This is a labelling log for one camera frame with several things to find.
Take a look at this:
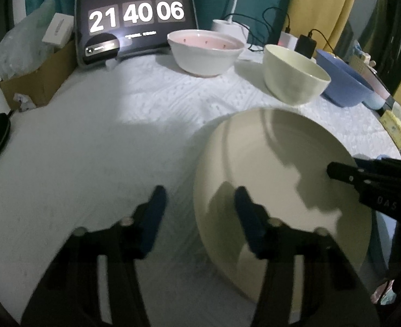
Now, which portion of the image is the white textured tablecloth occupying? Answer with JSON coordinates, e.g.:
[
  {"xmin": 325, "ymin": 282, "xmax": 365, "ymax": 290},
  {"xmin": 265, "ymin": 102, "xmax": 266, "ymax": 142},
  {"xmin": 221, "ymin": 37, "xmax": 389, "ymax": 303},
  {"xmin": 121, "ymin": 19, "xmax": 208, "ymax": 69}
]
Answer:
[{"xmin": 0, "ymin": 49, "xmax": 401, "ymax": 327}]

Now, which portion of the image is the cream bowl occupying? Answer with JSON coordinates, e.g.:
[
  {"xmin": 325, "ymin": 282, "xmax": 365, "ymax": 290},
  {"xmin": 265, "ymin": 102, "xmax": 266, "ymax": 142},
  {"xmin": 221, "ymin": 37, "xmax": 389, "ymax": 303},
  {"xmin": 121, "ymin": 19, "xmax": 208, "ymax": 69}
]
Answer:
[{"xmin": 262, "ymin": 44, "xmax": 331, "ymax": 105}]

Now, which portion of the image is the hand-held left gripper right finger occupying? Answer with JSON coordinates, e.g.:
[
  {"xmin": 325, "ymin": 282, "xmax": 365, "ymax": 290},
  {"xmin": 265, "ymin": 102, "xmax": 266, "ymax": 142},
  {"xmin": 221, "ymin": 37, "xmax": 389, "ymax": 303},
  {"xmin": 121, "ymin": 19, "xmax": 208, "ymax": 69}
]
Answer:
[{"xmin": 234, "ymin": 186, "xmax": 380, "ymax": 327}]

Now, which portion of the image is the perforated cream holder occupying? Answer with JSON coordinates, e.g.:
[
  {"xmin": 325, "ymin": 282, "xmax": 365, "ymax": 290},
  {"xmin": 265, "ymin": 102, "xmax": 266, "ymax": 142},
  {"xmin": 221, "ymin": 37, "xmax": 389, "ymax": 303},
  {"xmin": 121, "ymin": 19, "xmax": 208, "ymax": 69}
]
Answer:
[{"xmin": 350, "ymin": 52, "xmax": 372, "ymax": 73}]

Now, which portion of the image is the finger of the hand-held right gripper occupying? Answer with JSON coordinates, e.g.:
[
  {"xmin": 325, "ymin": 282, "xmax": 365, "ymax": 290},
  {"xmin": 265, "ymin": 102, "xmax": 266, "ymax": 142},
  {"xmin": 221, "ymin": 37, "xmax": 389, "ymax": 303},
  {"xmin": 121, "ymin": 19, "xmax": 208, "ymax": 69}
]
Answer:
[
  {"xmin": 354, "ymin": 156, "xmax": 401, "ymax": 173},
  {"xmin": 327, "ymin": 162, "xmax": 401, "ymax": 188}
]

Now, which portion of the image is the black cable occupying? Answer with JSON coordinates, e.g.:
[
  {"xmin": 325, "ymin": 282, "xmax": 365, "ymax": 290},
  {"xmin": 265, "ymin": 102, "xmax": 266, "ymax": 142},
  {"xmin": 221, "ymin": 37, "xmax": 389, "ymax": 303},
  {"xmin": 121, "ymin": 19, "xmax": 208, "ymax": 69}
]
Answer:
[
  {"xmin": 225, "ymin": 6, "xmax": 291, "ymax": 52},
  {"xmin": 309, "ymin": 29, "xmax": 335, "ymax": 55}
]

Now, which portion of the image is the pink dotted bowl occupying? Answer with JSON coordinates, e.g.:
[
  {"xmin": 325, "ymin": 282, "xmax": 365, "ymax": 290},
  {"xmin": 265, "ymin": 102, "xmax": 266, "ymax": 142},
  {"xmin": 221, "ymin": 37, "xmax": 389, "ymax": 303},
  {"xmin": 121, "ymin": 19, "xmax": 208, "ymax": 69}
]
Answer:
[{"xmin": 167, "ymin": 30, "xmax": 245, "ymax": 78}]

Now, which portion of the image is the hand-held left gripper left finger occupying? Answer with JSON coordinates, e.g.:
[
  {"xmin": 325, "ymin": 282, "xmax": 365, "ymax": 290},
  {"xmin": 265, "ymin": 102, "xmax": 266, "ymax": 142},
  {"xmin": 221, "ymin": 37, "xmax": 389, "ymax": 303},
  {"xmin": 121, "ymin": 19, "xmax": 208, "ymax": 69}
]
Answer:
[{"xmin": 21, "ymin": 185, "xmax": 169, "ymax": 327}]

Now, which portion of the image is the clear plastic bag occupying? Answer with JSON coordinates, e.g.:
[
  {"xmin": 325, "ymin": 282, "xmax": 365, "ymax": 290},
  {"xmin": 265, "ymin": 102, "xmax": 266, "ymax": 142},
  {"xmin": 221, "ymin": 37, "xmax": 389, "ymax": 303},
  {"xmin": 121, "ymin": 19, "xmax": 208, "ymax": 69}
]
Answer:
[{"xmin": 0, "ymin": 0, "xmax": 75, "ymax": 79}]

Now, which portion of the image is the cardboard box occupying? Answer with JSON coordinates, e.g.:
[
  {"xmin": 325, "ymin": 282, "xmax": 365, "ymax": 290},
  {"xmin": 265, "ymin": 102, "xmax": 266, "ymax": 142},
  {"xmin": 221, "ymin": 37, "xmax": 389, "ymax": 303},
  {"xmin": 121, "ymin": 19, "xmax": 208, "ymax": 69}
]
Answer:
[{"xmin": 0, "ymin": 39, "xmax": 78, "ymax": 108}]

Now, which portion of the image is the white desk lamp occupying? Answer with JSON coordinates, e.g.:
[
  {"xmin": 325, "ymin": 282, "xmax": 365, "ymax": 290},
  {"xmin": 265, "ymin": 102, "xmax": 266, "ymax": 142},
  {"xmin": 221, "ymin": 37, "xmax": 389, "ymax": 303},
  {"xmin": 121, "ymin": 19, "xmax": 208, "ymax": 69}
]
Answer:
[{"xmin": 211, "ymin": 0, "xmax": 249, "ymax": 43}]

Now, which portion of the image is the small white box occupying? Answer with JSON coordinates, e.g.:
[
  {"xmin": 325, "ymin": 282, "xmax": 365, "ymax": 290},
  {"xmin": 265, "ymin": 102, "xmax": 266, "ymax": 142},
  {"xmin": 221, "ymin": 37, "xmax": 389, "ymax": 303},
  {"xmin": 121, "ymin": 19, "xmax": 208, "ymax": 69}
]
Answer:
[{"xmin": 42, "ymin": 14, "xmax": 74, "ymax": 46}]

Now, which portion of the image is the yellow patterned tissue pack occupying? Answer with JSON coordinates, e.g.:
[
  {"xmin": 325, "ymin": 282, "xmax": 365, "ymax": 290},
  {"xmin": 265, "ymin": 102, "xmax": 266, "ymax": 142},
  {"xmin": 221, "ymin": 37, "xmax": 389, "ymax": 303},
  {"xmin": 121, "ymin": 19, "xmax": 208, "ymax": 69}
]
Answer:
[{"xmin": 381, "ymin": 111, "xmax": 401, "ymax": 149}]

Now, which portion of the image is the black power adapter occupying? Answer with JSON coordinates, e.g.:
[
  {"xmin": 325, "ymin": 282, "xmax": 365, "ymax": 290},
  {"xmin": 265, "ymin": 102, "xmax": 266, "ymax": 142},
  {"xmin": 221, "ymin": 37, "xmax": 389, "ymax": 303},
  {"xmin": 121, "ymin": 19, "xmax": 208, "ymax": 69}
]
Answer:
[{"xmin": 296, "ymin": 35, "xmax": 318, "ymax": 59}]

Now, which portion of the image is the tablet with clock display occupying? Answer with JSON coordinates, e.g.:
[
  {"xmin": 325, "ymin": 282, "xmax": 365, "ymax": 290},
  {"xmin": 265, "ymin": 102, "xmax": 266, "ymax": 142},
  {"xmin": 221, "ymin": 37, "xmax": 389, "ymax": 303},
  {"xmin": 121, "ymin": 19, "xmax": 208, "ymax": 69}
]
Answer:
[{"xmin": 75, "ymin": 0, "xmax": 199, "ymax": 67}]

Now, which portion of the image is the cream plate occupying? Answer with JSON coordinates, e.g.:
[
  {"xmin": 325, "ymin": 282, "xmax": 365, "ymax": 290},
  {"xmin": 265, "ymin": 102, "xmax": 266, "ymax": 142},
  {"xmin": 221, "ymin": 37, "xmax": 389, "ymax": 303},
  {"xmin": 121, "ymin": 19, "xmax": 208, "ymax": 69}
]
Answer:
[{"xmin": 193, "ymin": 107, "xmax": 373, "ymax": 305}]

